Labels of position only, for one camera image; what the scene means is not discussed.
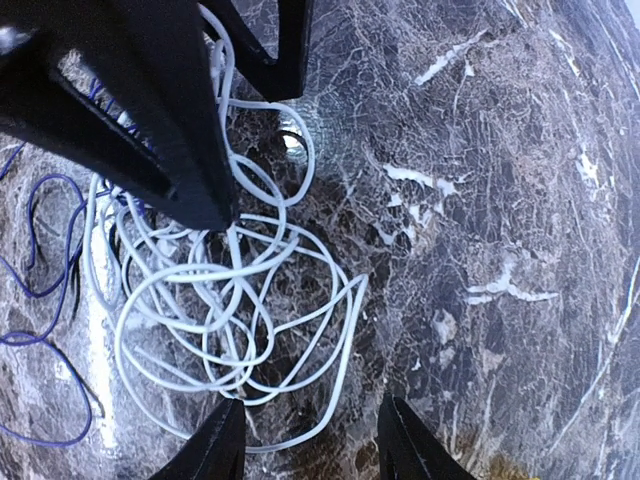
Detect thin purple cable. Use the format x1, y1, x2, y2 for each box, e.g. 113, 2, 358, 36
0, 77, 151, 447

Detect white cable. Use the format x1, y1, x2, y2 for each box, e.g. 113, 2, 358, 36
82, 4, 370, 454

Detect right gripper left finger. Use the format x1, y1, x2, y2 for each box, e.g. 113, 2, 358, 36
150, 399, 246, 480

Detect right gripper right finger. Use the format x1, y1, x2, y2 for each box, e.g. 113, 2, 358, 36
377, 393, 475, 480

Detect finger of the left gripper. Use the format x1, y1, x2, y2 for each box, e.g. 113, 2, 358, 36
1, 1, 238, 231
199, 0, 316, 101

